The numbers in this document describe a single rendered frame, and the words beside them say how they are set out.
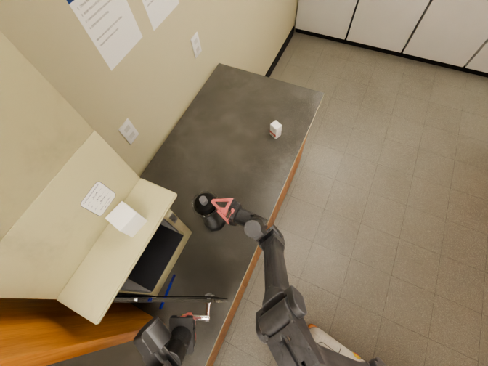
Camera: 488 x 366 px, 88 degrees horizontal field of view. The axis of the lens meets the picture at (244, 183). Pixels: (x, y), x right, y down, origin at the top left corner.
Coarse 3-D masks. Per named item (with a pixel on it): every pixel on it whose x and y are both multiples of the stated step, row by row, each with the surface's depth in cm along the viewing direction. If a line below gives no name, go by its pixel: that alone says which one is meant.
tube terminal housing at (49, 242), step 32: (96, 160) 51; (64, 192) 47; (128, 192) 64; (32, 224) 44; (64, 224) 50; (96, 224) 58; (0, 256) 41; (32, 256) 46; (64, 256) 53; (0, 288) 43; (32, 288) 48; (160, 288) 108
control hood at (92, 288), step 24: (144, 192) 64; (168, 192) 64; (144, 216) 62; (120, 240) 59; (144, 240) 59; (96, 264) 57; (120, 264) 57; (72, 288) 55; (96, 288) 55; (120, 288) 55; (96, 312) 53
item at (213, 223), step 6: (210, 192) 101; (216, 198) 100; (192, 204) 99; (204, 216) 97; (210, 216) 100; (216, 216) 104; (204, 222) 111; (210, 222) 106; (216, 222) 109; (222, 222) 115
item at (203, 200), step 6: (204, 192) 100; (198, 198) 99; (204, 198) 95; (210, 198) 98; (198, 204) 98; (204, 204) 96; (210, 204) 97; (198, 210) 97; (204, 210) 96; (210, 210) 97
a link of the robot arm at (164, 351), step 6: (168, 342) 63; (174, 342) 63; (180, 342) 64; (162, 348) 59; (168, 348) 61; (174, 348) 61; (180, 348) 62; (162, 354) 59; (168, 354) 59; (174, 354) 60; (180, 354) 61; (168, 360) 59; (174, 360) 59; (180, 360) 60
